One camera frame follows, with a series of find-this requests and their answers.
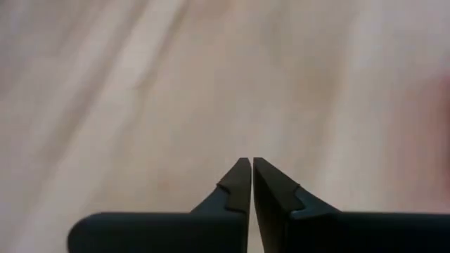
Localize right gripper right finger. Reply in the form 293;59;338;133
252;157;450;253

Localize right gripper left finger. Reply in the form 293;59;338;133
66;157;252;253

